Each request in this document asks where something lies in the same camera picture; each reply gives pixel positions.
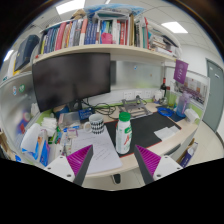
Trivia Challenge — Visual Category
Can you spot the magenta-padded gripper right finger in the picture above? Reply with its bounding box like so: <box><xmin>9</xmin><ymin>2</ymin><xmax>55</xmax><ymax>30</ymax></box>
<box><xmin>133</xmin><ymin>144</ymin><xmax>184</xmax><ymax>186</ymax></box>

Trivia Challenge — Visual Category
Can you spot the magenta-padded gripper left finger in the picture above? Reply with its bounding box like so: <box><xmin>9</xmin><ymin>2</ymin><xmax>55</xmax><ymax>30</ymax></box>
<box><xmin>44</xmin><ymin>144</ymin><xmax>95</xmax><ymax>187</ymax></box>

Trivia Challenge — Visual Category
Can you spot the white green-capped drink bottle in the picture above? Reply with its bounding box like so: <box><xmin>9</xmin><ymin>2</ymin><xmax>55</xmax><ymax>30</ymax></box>
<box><xmin>115</xmin><ymin>111</ymin><xmax>133</xmax><ymax>156</ymax></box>

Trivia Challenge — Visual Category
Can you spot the white handwritten paper sheet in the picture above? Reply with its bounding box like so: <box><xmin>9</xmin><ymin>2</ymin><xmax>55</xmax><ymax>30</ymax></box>
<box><xmin>71</xmin><ymin>128</ymin><xmax>124</xmax><ymax>176</ymax></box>

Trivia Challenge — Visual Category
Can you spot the clear plastic packet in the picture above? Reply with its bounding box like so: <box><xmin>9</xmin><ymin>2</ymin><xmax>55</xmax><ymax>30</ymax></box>
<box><xmin>66</xmin><ymin>128</ymin><xmax>79</xmax><ymax>139</ymax></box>

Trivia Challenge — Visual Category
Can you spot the black desk mat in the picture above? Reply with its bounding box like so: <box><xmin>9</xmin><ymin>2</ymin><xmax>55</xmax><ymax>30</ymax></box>
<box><xmin>104</xmin><ymin>111</ymin><xmax>183</xmax><ymax>150</ymax></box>

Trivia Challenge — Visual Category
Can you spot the small white paper note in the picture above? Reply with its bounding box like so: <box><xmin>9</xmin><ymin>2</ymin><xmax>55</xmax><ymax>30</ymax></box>
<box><xmin>153</xmin><ymin>125</ymin><xmax>181</xmax><ymax>141</ymax></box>

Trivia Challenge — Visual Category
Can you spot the blue printed package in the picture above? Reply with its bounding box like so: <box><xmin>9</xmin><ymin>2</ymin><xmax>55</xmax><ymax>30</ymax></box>
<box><xmin>39</xmin><ymin>139</ymin><xmax>51</xmax><ymax>168</ymax></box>

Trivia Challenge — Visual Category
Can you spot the black white checkered mug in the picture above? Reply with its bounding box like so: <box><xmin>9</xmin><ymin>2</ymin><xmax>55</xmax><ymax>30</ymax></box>
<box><xmin>83</xmin><ymin>113</ymin><xmax>106</xmax><ymax>135</ymax></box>

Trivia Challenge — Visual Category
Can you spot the brown cardboard box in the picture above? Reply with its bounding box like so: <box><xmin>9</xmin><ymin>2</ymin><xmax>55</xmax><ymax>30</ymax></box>
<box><xmin>179</xmin><ymin>141</ymin><xmax>199</xmax><ymax>168</ymax></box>

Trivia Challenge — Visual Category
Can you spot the clear plastic box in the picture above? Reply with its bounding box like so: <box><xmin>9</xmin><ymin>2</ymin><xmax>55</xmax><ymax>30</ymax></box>
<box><xmin>58</xmin><ymin>111</ymin><xmax>81</xmax><ymax>129</ymax></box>

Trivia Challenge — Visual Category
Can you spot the white tissue stack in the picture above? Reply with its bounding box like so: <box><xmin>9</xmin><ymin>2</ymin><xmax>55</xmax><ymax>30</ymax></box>
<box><xmin>40</xmin><ymin>116</ymin><xmax>58</xmax><ymax>138</ymax></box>

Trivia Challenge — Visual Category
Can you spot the blue printed small box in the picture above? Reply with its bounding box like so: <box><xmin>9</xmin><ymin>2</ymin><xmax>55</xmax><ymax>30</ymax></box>
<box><xmin>78</xmin><ymin>107</ymin><xmax>95</xmax><ymax>120</ymax></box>

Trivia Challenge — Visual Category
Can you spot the blue round container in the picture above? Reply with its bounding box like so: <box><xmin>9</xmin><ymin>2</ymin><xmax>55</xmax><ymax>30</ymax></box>
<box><xmin>53</xmin><ymin>104</ymin><xmax>70</xmax><ymax>116</ymax></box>

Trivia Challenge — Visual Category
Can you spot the grey metal laptop stand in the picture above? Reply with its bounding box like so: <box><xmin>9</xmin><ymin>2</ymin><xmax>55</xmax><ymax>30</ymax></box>
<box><xmin>118</xmin><ymin>96</ymin><xmax>154</xmax><ymax>119</ymax></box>

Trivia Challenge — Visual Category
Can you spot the white round jar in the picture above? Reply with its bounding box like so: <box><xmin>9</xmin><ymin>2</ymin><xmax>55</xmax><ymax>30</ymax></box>
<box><xmin>153</xmin><ymin>89</ymin><xmax>164</xmax><ymax>103</ymax></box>

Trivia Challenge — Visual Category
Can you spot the dark wine bottle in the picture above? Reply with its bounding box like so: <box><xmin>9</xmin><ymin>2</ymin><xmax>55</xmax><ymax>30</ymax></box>
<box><xmin>160</xmin><ymin>77</ymin><xmax>168</xmax><ymax>98</ymax></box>

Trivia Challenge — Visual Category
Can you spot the black computer monitor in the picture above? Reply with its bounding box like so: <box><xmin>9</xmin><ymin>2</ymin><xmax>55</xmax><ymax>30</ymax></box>
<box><xmin>31</xmin><ymin>52</ymin><xmax>112</xmax><ymax>113</ymax></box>

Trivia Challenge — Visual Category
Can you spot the photo poster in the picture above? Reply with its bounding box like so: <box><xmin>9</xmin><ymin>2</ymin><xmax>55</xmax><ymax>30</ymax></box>
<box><xmin>173</xmin><ymin>75</ymin><xmax>209</xmax><ymax>105</ymax></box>

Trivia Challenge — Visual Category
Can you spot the grey door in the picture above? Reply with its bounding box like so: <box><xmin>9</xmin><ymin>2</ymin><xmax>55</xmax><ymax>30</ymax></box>
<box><xmin>202</xmin><ymin>58</ymin><xmax>224</xmax><ymax>133</ymax></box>

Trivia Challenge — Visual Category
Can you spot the purple pennant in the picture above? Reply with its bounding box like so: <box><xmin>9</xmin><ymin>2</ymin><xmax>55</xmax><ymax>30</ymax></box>
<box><xmin>173</xmin><ymin>59</ymin><xmax>190</xmax><ymax>85</ymax></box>

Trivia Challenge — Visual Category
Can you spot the beige shelf unit with books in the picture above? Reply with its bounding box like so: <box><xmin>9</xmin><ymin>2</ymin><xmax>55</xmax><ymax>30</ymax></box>
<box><xmin>13</xmin><ymin>4</ymin><xmax>184</xmax><ymax>73</ymax></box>

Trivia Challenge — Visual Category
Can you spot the blue coiled cable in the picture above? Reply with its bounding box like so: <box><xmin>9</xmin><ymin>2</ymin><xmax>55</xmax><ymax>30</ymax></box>
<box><xmin>157</xmin><ymin>106</ymin><xmax>175</xmax><ymax>118</ymax></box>

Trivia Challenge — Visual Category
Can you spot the black monitor cable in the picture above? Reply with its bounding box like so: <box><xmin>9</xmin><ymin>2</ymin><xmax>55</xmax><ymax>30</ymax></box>
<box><xmin>88</xmin><ymin>99</ymin><xmax>118</xmax><ymax>118</ymax></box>

